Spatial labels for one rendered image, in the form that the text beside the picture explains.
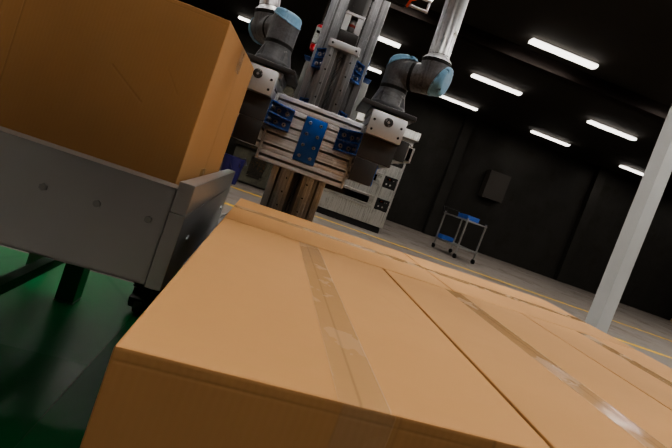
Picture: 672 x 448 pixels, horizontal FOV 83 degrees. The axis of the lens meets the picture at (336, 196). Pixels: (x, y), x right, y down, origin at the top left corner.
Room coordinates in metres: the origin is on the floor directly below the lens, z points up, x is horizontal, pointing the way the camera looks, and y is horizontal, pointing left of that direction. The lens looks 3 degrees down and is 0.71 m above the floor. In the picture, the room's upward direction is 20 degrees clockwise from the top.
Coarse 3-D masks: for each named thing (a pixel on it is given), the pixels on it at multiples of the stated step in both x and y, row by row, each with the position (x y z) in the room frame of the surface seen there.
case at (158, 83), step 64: (0, 0) 0.77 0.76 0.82; (64, 0) 0.78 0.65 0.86; (128, 0) 0.79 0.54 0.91; (0, 64) 0.77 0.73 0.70; (64, 64) 0.79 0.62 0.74; (128, 64) 0.80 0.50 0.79; (192, 64) 0.81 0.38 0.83; (64, 128) 0.79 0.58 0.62; (128, 128) 0.80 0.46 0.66; (192, 128) 0.82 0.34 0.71
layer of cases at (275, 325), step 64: (192, 256) 0.52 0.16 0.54; (256, 256) 0.63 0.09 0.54; (320, 256) 0.81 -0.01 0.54; (384, 256) 1.11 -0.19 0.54; (192, 320) 0.35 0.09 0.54; (256, 320) 0.39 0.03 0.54; (320, 320) 0.46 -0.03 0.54; (384, 320) 0.54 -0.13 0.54; (448, 320) 0.67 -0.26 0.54; (512, 320) 0.86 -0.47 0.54; (576, 320) 1.22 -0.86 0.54; (128, 384) 0.27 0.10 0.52; (192, 384) 0.28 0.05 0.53; (256, 384) 0.29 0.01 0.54; (320, 384) 0.32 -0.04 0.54; (384, 384) 0.36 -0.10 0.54; (448, 384) 0.41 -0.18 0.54; (512, 384) 0.47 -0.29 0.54; (576, 384) 0.57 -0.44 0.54; (640, 384) 0.70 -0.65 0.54
